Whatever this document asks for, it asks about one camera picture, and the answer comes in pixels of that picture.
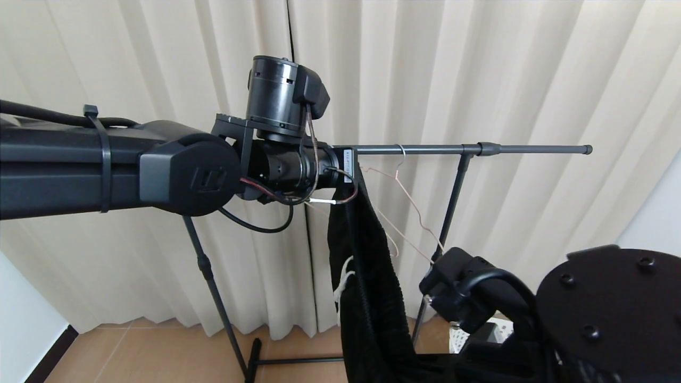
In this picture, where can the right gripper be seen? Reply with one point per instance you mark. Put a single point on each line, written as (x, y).
(505, 356)

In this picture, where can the pink clothes hanger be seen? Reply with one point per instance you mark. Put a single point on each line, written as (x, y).
(397, 251)
(403, 154)

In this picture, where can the black clothes rack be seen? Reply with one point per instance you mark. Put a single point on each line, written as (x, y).
(479, 149)

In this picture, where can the white laundry basket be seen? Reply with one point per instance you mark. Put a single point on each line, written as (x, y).
(456, 340)

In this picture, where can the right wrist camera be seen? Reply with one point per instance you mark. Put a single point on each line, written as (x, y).
(452, 287)

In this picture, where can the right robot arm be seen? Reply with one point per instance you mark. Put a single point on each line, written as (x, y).
(612, 319)

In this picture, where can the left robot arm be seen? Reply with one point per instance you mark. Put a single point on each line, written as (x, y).
(64, 165)

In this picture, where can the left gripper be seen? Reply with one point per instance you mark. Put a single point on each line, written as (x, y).
(282, 167)

